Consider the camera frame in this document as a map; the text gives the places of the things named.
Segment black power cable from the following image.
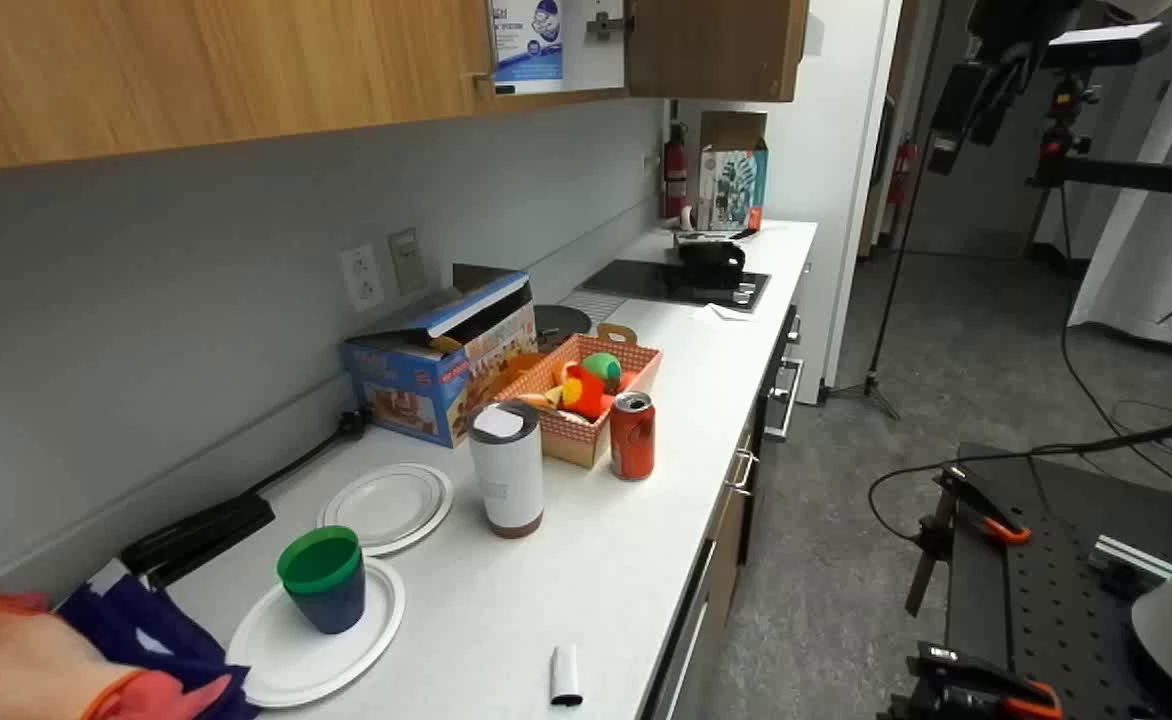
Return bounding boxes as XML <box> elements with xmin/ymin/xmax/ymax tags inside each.
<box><xmin>256</xmin><ymin>405</ymin><xmax>374</xmax><ymax>495</ymax></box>

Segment tall white fridge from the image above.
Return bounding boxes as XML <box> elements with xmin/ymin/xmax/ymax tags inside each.
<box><xmin>757</xmin><ymin>0</ymin><xmax>905</xmax><ymax>407</ymax></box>

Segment metal door hinge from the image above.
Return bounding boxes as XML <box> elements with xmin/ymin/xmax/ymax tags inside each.
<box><xmin>579</xmin><ymin>6</ymin><xmax>631</xmax><ymax>44</ymax></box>

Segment lower kitchen cabinets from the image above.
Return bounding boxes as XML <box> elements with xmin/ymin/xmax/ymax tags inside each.
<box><xmin>640</xmin><ymin>396</ymin><xmax>762</xmax><ymax>720</ymax></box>

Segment black pot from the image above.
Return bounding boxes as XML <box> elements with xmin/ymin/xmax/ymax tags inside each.
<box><xmin>672</xmin><ymin>234</ymin><xmax>752</xmax><ymax>294</ymax></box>

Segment grey round plate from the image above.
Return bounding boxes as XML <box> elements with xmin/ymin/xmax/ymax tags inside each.
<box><xmin>532</xmin><ymin>298</ymin><xmax>595</xmax><ymax>354</ymax></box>

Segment black perforated table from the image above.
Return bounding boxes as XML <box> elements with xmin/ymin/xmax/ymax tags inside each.
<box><xmin>938</xmin><ymin>443</ymin><xmax>1172</xmax><ymax>720</ymax></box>

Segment red toy fruit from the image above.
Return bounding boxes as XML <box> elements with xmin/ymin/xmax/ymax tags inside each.
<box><xmin>558</xmin><ymin>363</ymin><xmax>612</xmax><ymax>422</ymax></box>

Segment orange handled clamp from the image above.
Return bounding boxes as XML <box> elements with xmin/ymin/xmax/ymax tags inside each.
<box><xmin>905</xmin><ymin>464</ymin><xmax>1037</xmax><ymax>619</ymax></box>
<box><xmin>891</xmin><ymin>641</ymin><xmax>1068</xmax><ymax>720</ymax></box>

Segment thick black cable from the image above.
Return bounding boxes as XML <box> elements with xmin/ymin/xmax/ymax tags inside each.
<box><xmin>865</xmin><ymin>396</ymin><xmax>1172</xmax><ymax>544</ymax></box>

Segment red soda can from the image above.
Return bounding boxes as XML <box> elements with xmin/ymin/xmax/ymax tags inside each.
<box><xmin>606</xmin><ymin>388</ymin><xmax>659</xmax><ymax>482</ymax></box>

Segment white fabric drape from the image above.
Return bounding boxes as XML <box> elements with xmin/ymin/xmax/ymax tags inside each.
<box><xmin>1064</xmin><ymin>0</ymin><xmax>1172</xmax><ymax>352</ymax></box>

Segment white wall outlet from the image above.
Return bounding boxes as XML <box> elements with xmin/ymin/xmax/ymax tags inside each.
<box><xmin>337</xmin><ymin>241</ymin><xmax>389</xmax><ymax>316</ymax></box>

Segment beige wall switch plate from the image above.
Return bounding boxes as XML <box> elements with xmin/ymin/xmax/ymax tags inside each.
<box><xmin>382</xmin><ymin>225</ymin><xmax>431</xmax><ymax>298</ymax></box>

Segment oven front with handles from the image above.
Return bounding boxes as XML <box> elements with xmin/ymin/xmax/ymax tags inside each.
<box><xmin>757</xmin><ymin>302</ymin><xmax>807</xmax><ymax>443</ymax></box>

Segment black induction cooktop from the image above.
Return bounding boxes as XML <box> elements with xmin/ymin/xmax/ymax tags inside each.
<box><xmin>575</xmin><ymin>257</ymin><xmax>775</xmax><ymax>316</ymax></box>

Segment wooden cupboard door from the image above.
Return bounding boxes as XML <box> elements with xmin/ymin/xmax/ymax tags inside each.
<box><xmin>0</xmin><ymin>0</ymin><xmax>495</xmax><ymax>174</ymax></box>
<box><xmin>620</xmin><ymin>0</ymin><xmax>810</xmax><ymax>106</ymax></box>

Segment green toy ball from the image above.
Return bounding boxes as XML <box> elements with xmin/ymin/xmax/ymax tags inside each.
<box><xmin>579</xmin><ymin>348</ymin><xmax>623</xmax><ymax>391</ymax></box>

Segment green cup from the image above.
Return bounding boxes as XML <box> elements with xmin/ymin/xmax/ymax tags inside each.
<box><xmin>271</xmin><ymin>522</ymin><xmax>372</xmax><ymax>641</ymax></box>

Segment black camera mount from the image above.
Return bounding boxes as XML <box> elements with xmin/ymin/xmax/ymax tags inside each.
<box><xmin>1032</xmin><ymin>63</ymin><xmax>1100</xmax><ymax>191</ymax></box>

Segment small white marker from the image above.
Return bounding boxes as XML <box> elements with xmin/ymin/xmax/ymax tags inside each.
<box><xmin>542</xmin><ymin>645</ymin><xmax>589</xmax><ymax>709</ymax></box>

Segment black stapler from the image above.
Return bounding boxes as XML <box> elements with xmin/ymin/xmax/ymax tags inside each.
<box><xmin>117</xmin><ymin>490</ymin><xmax>281</xmax><ymax>590</ymax></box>

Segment brown cardboard box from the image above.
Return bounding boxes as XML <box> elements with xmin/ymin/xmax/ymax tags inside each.
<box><xmin>695</xmin><ymin>106</ymin><xmax>770</xmax><ymax>156</ymax></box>

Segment orange toy fruit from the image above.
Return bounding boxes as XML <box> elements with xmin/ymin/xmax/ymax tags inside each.
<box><xmin>514</xmin><ymin>377</ymin><xmax>582</xmax><ymax>417</ymax></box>

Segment red checked cardboard basket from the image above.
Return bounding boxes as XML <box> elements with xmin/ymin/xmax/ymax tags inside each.
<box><xmin>491</xmin><ymin>321</ymin><xmax>665</xmax><ymax>470</ymax></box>

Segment white tumbler brown base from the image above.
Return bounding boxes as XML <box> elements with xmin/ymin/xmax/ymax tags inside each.
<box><xmin>465</xmin><ymin>400</ymin><xmax>548</xmax><ymax>539</ymax></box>

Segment dark blue cloth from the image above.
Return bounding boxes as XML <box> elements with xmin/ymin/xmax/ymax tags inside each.
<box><xmin>54</xmin><ymin>554</ymin><xmax>261</xmax><ymax>720</ymax></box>

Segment red wall fire extinguisher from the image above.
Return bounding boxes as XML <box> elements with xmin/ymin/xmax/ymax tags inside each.
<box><xmin>882</xmin><ymin>135</ymin><xmax>924</xmax><ymax>216</ymax></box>

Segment black stereo camera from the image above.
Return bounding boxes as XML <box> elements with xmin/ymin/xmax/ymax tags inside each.
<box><xmin>1043</xmin><ymin>21</ymin><xmax>1172</xmax><ymax>72</ymax></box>

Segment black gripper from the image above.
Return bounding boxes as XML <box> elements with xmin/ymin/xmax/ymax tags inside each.
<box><xmin>924</xmin><ymin>0</ymin><xmax>1080</xmax><ymax>174</ymax></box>

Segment blue toy food box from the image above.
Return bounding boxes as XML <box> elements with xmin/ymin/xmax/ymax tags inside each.
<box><xmin>337</xmin><ymin>267</ymin><xmax>542</xmax><ymax>451</ymax></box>

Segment aluminium profile bar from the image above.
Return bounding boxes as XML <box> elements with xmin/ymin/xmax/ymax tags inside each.
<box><xmin>1092</xmin><ymin>533</ymin><xmax>1172</xmax><ymax>588</ymax></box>

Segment thin black light stand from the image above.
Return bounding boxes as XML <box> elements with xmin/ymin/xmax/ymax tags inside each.
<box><xmin>859</xmin><ymin>133</ymin><xmax>946</xmax><ymax>420</ymax></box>

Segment blue white package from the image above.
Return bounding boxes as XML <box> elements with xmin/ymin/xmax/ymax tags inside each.
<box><xmin>695</xmin><ymin>139</ymin><xmax>770</xmax><ymax>234</ymax></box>

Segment white plate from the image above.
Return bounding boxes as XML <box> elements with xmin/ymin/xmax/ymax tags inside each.
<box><xmin>318</xmin><ymin>458</ymin><xmax>455</xmax><ymax>558</ymax></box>
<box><xmin>223</xmin><ymin>554</ymin><xmax>406</xmax><ymax>711</ymax></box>

